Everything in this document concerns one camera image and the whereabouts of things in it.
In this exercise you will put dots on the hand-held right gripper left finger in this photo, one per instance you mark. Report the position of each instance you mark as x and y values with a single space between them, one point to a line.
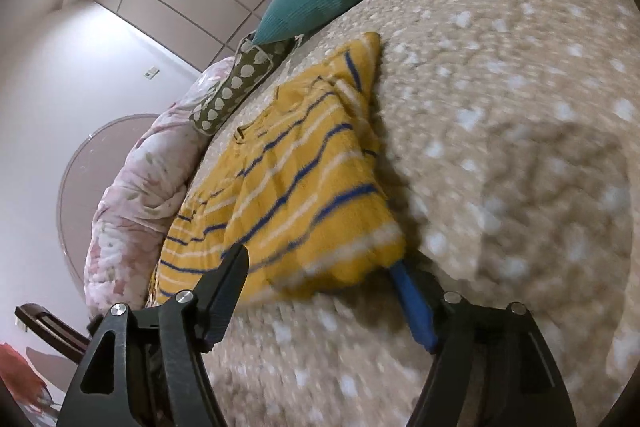
225 297

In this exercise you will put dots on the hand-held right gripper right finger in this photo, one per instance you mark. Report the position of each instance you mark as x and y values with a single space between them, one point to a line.
412 307

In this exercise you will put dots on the yellow striped sweater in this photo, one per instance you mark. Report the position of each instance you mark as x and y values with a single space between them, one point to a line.
300 187

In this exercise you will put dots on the pink floral duvet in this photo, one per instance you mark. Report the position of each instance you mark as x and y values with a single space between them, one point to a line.
135 187

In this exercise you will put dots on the dark wooden chair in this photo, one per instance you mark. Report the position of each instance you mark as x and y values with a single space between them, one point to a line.
50 324

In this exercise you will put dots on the olive shell print pillow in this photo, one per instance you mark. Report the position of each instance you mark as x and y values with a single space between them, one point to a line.
225 92

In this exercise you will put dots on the beige dotted quilted blanket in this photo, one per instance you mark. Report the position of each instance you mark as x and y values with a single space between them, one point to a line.
500 107

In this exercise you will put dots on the red cloth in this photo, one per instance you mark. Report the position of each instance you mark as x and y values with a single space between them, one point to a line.
17 367

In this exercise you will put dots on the arched wall panel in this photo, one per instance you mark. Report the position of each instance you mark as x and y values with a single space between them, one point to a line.
85 187

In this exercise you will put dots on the white wall switch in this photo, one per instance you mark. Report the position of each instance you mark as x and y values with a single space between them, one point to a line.
151 73

